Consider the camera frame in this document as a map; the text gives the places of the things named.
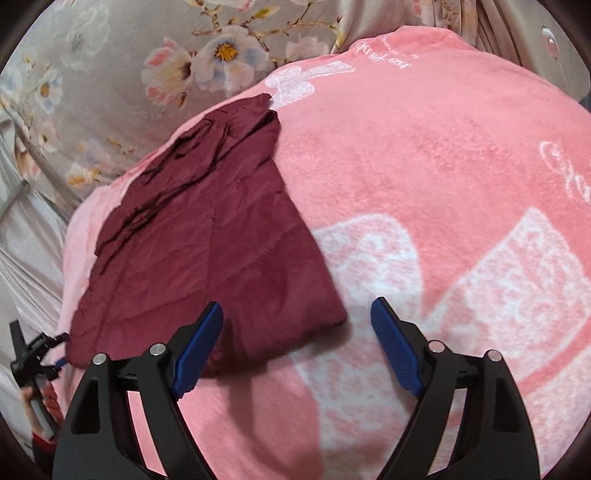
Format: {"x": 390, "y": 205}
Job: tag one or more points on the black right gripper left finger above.
{"x": 98, "y": 439}

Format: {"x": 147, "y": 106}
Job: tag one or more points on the maroon puffer jacket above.
{"x": 208, "y": 220}

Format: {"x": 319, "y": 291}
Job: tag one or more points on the person's left hand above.
{"x": 51, "y": 404}

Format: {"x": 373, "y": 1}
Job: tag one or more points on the white satin curtain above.
{"x": 32, "y": 238}

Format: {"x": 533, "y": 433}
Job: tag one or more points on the grey metal bar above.
{"x": 13, "y": 196}

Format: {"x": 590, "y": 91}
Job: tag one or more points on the pink fleece blanket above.
{"x": 456, "y": 185}

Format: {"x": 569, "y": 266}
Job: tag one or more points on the grey floral bedsheet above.
{"x": 92, "y": 86}

